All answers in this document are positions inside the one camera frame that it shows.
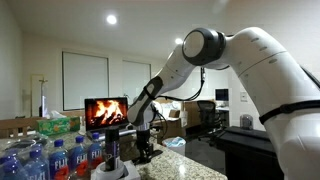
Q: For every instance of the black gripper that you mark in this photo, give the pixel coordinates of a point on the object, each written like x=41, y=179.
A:
x=143, y=141

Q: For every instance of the clear seal tape roll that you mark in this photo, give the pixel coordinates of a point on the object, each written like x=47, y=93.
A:
x=102, y=174

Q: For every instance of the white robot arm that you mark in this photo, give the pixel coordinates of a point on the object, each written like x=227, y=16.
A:
x=285, y=95

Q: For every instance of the green tissue box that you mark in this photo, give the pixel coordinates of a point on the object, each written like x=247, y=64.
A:
x=59, y=125

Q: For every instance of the Fiji water bottle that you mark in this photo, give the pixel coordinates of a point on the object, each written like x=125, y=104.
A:
x=78, y=163
x=58, y=161
x=36, y=167
x=12, y=169
x=95, y=156

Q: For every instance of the open laptop showing fire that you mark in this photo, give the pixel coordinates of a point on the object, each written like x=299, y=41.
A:
x=101, y=113

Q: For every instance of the right window blind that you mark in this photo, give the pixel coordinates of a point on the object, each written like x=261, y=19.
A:
x=135, y=76

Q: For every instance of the window blind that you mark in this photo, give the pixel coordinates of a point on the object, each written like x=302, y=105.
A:
x=135, y=76
x=84, y=76

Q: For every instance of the black office chair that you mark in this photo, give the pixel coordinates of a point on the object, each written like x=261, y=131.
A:
x=209, y=117

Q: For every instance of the left window blind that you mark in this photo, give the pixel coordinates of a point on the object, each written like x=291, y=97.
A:
x=84, y=76

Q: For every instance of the computer monitor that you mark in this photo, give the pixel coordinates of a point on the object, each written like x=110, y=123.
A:
x=221, y=94

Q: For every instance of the black cabinet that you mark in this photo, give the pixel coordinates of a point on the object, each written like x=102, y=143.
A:
x=249, y=155

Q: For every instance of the wooden chair back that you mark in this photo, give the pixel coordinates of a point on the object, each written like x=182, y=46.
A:
x=14, y=126

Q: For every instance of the ceiling light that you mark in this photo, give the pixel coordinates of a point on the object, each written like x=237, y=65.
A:
x=111, y=19

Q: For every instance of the wall light switch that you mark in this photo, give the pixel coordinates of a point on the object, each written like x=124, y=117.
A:
x=243, y=97

